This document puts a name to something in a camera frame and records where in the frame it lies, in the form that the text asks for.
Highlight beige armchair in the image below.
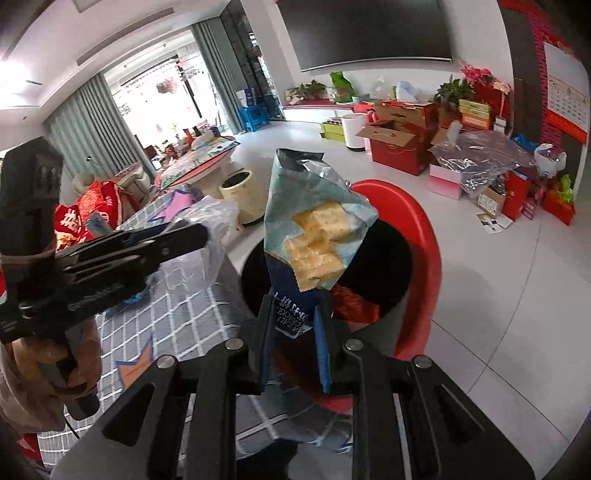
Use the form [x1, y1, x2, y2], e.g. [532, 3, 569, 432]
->
[113, 164, 153, 195]

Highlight small leafy potted plant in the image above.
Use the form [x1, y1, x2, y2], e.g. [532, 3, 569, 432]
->
[295, 80, 328, 101]

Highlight large black television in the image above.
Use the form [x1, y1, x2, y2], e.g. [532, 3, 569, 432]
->
[277, 0, 453, 72]

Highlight ceiling air vent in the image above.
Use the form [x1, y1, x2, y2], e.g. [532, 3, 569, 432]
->
[76, 32, 160, 65]

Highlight sofa with red cover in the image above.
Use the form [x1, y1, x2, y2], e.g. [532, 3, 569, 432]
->
[53, 180, 125, 241]

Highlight large green potted plant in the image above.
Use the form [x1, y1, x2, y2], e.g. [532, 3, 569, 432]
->
[434, 76, 476, 109]

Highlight green yellow gift box stack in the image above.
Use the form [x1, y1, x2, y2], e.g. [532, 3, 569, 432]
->
[459, 99, 492, 130]

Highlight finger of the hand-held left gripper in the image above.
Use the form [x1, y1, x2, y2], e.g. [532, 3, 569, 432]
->
[59, 258, 161, 296]
[55, 220, 209, 269]

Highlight small brown cardboard box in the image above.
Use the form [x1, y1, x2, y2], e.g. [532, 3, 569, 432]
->
[478, 187, 506, 217]

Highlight open red cardboard box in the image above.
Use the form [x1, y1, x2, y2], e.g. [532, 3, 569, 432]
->
[355, 119, 439, 176]

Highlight brown orange cardboard box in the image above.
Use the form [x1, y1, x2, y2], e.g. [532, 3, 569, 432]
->
[373, 102, 437, 132]

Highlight white translucent plastic bag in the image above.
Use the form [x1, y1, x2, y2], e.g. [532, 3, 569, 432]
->
[161, 196, 241, 296]

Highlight pink flower bouquet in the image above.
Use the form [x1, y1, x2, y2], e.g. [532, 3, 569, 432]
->
[462, 65, 511, 93]

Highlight narrow grey green curtain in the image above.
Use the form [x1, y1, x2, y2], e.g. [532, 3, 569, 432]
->
[191, 21, 247, 134]

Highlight red gift box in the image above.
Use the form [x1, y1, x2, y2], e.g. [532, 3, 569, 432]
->
[475, 85, 511, 118]

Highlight black round trash bin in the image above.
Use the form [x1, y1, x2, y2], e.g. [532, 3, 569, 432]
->
[239, 217, 437, 370]

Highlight white tissue bag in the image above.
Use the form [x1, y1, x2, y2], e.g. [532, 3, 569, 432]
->
[394, 80, 432, 102]

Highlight clear crumpled plastic wrap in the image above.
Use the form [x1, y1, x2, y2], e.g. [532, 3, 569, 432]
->
[429, 129, 536, 199]

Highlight red box green tissue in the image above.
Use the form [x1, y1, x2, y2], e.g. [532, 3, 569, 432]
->
[542, 175, 577, 227]

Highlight pink gift box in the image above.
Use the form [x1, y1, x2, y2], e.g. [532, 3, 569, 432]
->
[429, 164, 465, 200]

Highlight red snack packet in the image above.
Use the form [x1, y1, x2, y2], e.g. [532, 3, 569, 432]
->
[330, 284, 382, 324]

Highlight wall calendar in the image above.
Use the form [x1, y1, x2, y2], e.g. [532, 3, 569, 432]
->
[540, 39, 591, 144]

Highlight red plastic stool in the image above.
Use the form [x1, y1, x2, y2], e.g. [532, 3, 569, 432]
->
[318, 179, 444, 416]

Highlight knotted white plastic bag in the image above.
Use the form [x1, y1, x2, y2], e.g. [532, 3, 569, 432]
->
[534, 144, 568, 178]

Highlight wide grey green curtain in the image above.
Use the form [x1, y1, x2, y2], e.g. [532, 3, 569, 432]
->
[44, 74, 158, 185]

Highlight red paper wall decoration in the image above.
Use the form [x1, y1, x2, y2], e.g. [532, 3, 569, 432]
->
[501, 0, 568, 51]

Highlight cream round container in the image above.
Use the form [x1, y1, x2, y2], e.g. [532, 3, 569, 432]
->
[218, 168, 269, 225]

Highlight person's left hand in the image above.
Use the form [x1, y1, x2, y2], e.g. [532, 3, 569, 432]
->
[0, 318, 103, 432]

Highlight green gift bag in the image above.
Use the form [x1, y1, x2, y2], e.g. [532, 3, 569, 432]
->
[329, 71, 354, 103]

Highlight white cylinder bin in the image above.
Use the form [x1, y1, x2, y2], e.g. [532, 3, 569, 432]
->
[341, 114, 370, 152]

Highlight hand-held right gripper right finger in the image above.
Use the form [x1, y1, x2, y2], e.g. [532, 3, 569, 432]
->
[315, 292, 536, 480]

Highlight blue cracker packet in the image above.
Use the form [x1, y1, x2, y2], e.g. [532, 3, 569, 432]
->
[263, 148, 380, 342]

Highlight red paper gift bag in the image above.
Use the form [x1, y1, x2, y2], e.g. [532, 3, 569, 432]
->
[502, 171, 532, 221]

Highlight person's blue shoe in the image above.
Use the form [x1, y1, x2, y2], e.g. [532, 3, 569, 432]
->
[318, 415, 356, 453]

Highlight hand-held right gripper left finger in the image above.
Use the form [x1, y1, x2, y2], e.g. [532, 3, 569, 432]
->
[51, 293, 278, 480]

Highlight round coffee table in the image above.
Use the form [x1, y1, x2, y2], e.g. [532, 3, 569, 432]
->
[154, 138, 243, 199]

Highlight dark glass display cabinet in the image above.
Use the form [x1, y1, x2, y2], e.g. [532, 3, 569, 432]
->
[219, 0, 296, 123]

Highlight paper leaflet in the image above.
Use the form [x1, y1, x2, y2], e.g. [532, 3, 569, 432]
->
[478, 213, 513, 234]

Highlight white low television console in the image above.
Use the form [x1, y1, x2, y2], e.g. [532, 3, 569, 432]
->
[281, 99, 370, 123]

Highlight blue plastic stool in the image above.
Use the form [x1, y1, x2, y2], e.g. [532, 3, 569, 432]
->
[239, 106, 269, 134]

